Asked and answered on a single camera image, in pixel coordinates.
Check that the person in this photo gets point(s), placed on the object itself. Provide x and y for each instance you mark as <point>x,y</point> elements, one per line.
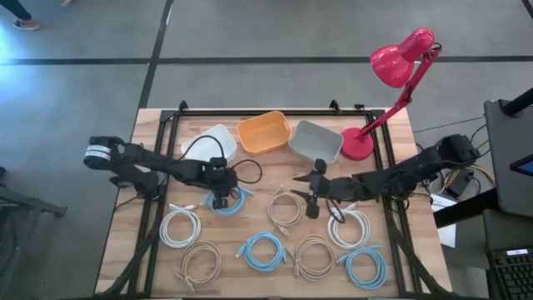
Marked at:
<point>25,25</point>

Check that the dark grey cart top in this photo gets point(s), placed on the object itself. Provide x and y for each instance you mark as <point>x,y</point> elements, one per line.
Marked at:
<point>508,141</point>

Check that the grey plastic bin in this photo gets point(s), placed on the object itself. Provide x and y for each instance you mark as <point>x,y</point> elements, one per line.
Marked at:
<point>314,141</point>

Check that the white paper sheet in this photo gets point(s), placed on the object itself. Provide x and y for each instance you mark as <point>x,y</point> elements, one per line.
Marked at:
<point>447,235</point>

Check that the white plastic bin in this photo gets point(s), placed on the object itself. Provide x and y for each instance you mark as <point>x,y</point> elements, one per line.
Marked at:
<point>204,150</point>

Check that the black keyboard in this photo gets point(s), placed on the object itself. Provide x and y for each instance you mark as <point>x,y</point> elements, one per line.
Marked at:
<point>514,275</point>

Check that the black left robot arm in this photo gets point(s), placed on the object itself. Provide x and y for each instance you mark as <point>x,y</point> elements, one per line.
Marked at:
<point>166,164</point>

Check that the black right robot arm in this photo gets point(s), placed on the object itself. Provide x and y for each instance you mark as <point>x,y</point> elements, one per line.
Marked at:
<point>416,166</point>

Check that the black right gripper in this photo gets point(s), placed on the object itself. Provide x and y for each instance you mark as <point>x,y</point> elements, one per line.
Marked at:
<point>337,187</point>

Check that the black pole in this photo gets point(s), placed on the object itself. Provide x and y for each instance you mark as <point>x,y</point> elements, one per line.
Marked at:
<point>518,104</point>

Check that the black power box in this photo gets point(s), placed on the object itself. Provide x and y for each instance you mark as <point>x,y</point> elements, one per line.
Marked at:
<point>458,183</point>

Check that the tablet screen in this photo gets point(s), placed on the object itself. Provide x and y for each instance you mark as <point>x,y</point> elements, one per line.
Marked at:
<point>525,166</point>

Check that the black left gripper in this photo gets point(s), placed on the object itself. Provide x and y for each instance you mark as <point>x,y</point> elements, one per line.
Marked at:
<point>222,181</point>

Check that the orange plastic bin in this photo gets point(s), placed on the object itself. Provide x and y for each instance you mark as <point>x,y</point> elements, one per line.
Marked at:
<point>264,133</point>

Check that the black floor stand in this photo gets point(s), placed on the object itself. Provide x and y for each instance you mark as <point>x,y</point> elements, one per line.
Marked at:
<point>25,204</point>

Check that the black aluminium table frame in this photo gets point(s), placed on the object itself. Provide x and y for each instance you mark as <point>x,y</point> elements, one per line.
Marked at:
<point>270,112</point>

